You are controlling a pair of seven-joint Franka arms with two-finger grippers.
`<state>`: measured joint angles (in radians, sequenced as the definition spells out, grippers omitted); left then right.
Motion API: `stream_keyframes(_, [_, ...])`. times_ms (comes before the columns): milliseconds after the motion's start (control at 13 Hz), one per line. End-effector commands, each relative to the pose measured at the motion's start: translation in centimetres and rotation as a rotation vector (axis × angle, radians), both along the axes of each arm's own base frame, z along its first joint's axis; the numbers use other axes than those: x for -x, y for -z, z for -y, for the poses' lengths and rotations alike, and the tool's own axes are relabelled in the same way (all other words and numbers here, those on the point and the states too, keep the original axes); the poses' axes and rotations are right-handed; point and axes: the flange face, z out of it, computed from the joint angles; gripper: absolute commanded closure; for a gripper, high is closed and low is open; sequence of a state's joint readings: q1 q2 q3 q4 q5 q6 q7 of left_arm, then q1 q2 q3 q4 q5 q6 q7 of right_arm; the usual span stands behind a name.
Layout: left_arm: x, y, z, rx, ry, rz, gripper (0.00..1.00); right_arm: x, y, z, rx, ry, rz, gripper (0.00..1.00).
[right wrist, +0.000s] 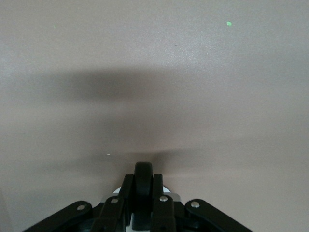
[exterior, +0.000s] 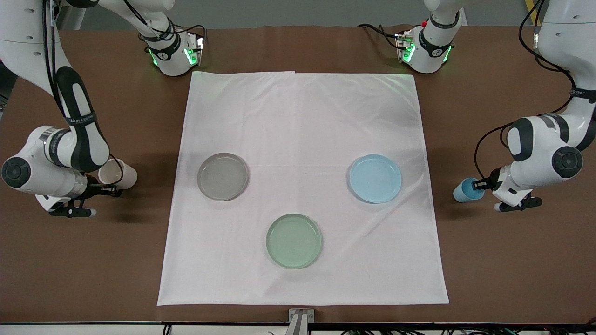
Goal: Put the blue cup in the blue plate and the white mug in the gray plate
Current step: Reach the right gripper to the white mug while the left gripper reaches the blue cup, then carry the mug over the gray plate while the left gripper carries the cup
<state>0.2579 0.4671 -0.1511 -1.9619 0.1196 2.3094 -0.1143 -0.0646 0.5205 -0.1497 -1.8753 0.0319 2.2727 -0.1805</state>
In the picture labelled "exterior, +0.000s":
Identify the metal bracket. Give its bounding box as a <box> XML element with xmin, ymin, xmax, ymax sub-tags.
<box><xmin>288</xmin><ymin>308</ymin><xmax>315</xmax><ymax>335</ymax></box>

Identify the black base cable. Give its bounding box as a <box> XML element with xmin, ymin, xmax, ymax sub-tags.
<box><xmin>358</xmin><ymin>22</ymin><xmax>402</xmax><ymax>49</ymax></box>
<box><xmin>156</xmin><ymin>13</ymin><xmax>208</xmax><ymax>48</ymax></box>

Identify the gray plate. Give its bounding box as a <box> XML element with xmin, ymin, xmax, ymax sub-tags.
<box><xmin>196</xmin><ymin>153</ymin><xmax>250</xmax><ymax>201</ymax></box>

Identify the green plate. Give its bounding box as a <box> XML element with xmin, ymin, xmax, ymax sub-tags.
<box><xmin>265</xmin><ymin>214</ymin><xmax>323</xmax><ymax>269</ymax></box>

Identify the blue plate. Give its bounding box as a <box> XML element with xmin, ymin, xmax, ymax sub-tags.
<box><xmin>349</xmin><ymin>154</ymin><xmax>403</xmax><ymax>204</ymax></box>

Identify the table edge rail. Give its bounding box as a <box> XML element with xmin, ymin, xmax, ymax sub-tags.
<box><xmin>0</xmin><ymin>321</ymin><xmax>596</xmax><ymax>335</ymax></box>

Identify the white mug black handle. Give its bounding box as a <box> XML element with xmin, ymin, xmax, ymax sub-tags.
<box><xmin>98</xmin><ymin>158</ymin><xmax>138</xmax><ymax>190</ymax></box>

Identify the aluminium frame profile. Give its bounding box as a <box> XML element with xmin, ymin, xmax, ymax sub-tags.
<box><xmin>49</xmin><ymin>0</ymin><xmax>67</xmax><ymax>31</ymax></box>

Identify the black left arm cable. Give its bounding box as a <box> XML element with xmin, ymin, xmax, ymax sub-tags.
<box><xmin>474</xmin><ymin>0</ymin><xmax>579</xmax><ymax>183</ymax></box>

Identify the black left base cable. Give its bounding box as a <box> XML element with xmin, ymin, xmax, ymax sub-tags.
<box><xmin>358</xmin><ymin>22</ymin><xmax>402</xmax><ymax>49</ymax></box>

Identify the white table cloth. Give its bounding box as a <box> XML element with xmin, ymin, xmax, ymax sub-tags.
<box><xmin>157</xmin><ymin>71</ymin><xmax>450</xmax><ymax>307</ymax></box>

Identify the blue cup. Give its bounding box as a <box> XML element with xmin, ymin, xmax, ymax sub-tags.
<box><xmin>453</xmin><ymin>177</ymin><xmax>485</xmax><ymax>203</ymax></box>

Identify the black right base cable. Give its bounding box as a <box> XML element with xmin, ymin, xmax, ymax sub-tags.
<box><xmin>156</xmin><ymin>13</ymin><xmax>208</xmax><ymax>48</ymax></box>

